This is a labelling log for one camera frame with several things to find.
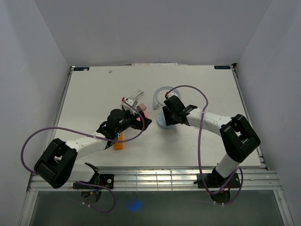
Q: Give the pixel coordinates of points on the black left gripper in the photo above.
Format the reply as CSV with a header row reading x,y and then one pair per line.
x,y
137,124

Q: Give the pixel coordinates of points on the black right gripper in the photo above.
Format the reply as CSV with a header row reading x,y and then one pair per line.
x,y
169,121

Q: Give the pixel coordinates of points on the brown pink plug adapter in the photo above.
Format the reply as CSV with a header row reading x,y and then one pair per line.
x,y
141,107

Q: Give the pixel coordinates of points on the blue round power socket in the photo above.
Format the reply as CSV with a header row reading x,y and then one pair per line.
x,y
161,122

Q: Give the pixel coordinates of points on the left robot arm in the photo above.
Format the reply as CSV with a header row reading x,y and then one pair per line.
x,y
57,165

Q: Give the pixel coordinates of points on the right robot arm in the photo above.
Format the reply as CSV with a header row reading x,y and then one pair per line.
x,y
238,136

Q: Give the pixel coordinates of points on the orange power strip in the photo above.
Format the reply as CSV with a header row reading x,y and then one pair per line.
x,y
119,145

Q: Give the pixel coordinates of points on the papers at table back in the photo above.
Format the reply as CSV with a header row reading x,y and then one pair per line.
x,y
154,64

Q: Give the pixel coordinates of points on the dark table corner label right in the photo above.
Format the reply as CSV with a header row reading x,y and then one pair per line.
x,y
222,67

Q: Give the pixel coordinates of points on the dark table corner label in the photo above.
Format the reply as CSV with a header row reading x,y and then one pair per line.
x,y
81,68
222,67

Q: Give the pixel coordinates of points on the dark table corner label left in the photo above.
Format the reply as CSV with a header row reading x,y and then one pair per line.
x,y
81,68

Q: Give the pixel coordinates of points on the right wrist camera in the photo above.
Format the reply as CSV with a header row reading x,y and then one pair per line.
x,y
170,94

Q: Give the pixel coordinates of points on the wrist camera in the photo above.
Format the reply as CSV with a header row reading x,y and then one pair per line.
x,y
170,94
129,103

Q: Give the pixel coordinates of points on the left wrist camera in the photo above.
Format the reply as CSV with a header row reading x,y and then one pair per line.
x,y
129,103

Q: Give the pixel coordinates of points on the aluminium front rail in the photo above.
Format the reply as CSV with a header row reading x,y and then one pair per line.
x,y
183,180

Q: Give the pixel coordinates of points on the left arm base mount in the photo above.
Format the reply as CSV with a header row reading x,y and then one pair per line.
x,y
106,180

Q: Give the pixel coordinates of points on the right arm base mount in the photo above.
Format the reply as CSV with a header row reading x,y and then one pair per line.
x,y
214,182

